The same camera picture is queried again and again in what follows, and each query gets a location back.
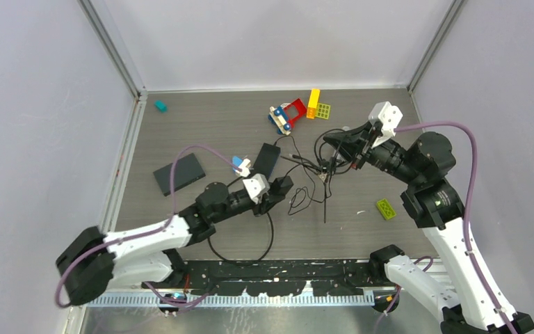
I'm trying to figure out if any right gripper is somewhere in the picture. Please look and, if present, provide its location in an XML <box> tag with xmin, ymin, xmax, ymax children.
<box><xmin>325</xmin><ymin>118</ymin><xmax>423</xmax><ymax>186</ymax></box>

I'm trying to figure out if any black network switch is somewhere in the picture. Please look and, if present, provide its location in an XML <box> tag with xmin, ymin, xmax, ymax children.
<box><xmin>252</xmin><ymin>143</ymin><xmax>281</xmax><ymax>180</ymax></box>

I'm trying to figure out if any black microphone cable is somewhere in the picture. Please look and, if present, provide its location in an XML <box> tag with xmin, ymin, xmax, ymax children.
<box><xmin>207</xmin><ymin>129</ymin><xmax>355</xmax><ymax>264</ymax></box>

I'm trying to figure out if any black mini tripod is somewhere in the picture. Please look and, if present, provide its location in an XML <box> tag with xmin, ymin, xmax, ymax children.
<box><xmin>282</xmin><ymin>154</ymin><xmax>346</xmax><ymax>223</ymax></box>

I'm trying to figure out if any black power adapter cable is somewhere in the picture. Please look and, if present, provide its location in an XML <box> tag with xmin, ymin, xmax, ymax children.
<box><xmin>273</xmin><ymin>134</ymin><xmax>337</xmax><ymax>216</ymax></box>

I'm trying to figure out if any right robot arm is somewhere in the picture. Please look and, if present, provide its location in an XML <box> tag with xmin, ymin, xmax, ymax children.
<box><xmin>323</xmin><ymin>122</ymin><xmax>534</xmax><ymax>333</ymax></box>

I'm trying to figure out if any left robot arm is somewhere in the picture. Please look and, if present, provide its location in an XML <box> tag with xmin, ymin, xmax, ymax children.
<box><xmin>55</xmin><ymin>174</ymin><xmax>293</xmax><ymax>308</ymax></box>

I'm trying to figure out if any blue white toy brick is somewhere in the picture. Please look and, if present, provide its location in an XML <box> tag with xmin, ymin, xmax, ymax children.
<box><xmin>232</xmin><ymin>156</ymin><xmax>251</xmax><ymax>177</ymax></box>

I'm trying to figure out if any lime green grid plate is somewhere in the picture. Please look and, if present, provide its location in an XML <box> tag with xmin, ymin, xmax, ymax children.
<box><xmin>315</xmin><ymin>103</ymin><xmax>331</xmax><ymax>120</ymax></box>

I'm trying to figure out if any yellow toy brick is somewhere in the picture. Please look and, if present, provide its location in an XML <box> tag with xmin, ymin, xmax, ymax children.
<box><xmin>306</xmin><ymin>88</ymin><xmax>321</xmax><ymax>119</ymax></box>

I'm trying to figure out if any red blue toy vehicle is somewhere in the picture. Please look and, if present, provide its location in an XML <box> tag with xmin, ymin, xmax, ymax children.
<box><xmin>268</xmin><ymin>99</ymin><xmax>307</xmax><ymax>136</ymax></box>

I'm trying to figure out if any green toy brick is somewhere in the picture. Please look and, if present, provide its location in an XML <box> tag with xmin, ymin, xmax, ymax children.
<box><xmin>375</xmin><ymin>198</ymin><xmax>396</xmax><ymax>221</ymax></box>

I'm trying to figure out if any teal block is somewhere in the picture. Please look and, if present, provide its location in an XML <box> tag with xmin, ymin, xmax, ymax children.
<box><xmin>154</xmin><ymin>100</ymin><xmax>168</xmax><ymax>113</ymax></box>

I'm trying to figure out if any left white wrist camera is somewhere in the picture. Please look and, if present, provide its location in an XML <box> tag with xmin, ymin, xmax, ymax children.
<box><xmin>243</xmin><ymin>173</ymin><xmax>270</xmax><ymax>204</ymax></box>

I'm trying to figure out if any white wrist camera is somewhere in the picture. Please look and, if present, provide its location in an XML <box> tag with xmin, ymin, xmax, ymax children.
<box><xmin>243</xmin><ymin>173</ymin><xmax>270</xmax><ymax>204</ymax></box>
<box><xmin>368</xmin><ymin>101</ymin><xmax>403</xmax><ymax>139</ymax></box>

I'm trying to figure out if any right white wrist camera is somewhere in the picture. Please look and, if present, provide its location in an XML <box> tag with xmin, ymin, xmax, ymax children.
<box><xmin>368</xmin><ymin>101</ymin><xmax>403</xmax><ymax>139</ymax></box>

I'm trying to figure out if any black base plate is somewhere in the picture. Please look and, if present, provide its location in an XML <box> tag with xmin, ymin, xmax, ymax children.
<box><xmin>186</xmin><ymin>259</ymin><xmax>397</xmax><ymax>297</ymax></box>

